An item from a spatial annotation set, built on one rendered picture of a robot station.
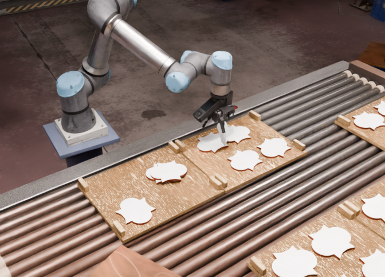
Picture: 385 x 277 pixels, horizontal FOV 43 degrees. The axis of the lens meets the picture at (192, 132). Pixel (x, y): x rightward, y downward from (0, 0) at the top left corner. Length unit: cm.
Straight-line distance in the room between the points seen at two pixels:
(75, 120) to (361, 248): 123
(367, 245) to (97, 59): 125
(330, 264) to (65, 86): 122
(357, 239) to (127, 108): 274
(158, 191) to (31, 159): 199
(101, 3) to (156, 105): 234
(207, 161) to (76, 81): 63
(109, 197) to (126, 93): 259
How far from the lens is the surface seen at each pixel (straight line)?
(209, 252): 157
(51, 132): 226
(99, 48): 205
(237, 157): 190
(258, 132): 207
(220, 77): 180
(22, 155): 370
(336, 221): 171
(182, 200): 172
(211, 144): 195
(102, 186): 181
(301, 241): 161
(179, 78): 170
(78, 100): 209
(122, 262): 140
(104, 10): 181
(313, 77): 259
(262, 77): 453
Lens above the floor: 208
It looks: 34 degrees down
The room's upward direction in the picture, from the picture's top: straight up
